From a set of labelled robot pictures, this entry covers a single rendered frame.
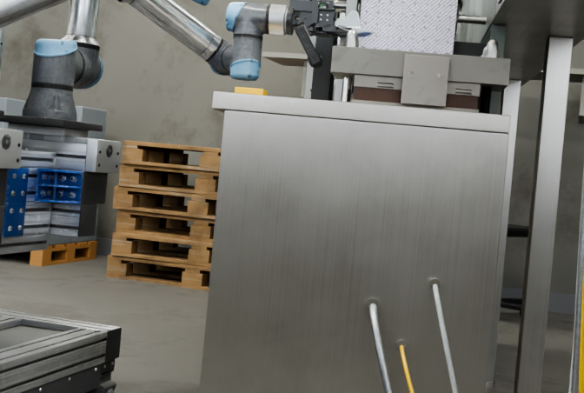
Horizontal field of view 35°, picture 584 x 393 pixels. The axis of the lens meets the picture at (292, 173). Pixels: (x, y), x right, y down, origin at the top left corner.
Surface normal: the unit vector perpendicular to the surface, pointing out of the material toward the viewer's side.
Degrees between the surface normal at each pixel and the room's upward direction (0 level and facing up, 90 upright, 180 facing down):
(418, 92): 90
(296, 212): 90
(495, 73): 90
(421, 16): 90
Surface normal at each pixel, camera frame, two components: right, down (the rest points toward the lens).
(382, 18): -0.11, 0.00
